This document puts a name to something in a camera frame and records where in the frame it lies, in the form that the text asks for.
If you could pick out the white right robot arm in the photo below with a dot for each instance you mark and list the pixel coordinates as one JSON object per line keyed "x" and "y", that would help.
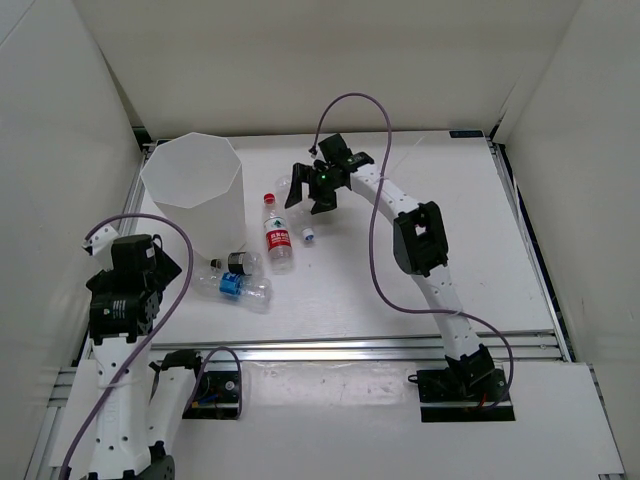
{"x": 419, "y": 244}

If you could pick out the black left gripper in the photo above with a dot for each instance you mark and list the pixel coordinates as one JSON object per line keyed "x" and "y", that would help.
{"x": 166, "y": 269}

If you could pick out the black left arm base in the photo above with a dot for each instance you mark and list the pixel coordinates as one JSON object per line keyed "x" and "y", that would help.
{"x": 219, "y": 393}

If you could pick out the aluminium right side rail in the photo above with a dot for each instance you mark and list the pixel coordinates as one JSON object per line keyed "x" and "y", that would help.
{"x": 525, "y": 226}

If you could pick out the black label plastic bottle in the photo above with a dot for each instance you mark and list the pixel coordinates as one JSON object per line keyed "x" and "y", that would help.
{"x": 244, "y": 263}

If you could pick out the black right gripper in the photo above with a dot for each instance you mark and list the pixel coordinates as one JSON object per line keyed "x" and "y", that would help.
{"x": 301, "y": 174}

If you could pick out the red label plastic bottle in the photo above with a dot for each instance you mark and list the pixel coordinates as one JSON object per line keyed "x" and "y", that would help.
{"x": 277, "y": 237}

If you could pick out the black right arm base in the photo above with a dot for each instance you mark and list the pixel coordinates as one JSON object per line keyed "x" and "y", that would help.
{"x": 443, "y": 400}

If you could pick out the clear bottle with blue-white cap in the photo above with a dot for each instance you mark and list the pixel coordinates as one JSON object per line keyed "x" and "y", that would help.
{"x": 299, "y": 215}

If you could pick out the blue label plastic bottle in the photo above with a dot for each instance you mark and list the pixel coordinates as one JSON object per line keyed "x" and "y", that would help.
{"x": 253, "y": 293}

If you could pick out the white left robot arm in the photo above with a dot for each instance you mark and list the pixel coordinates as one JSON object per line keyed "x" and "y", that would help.
{"x": 143, "y": 400}

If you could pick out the aluminium front frame rail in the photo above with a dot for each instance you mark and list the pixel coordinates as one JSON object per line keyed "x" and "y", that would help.
{"x": 428, "y": 349}

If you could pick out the aluminium left side rail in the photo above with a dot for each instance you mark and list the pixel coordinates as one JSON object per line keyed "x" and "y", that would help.
{"x": 132, "y": 205}

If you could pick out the white octagonal plastic bin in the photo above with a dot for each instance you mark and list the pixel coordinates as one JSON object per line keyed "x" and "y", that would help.
{"x": 196, "y": 181}

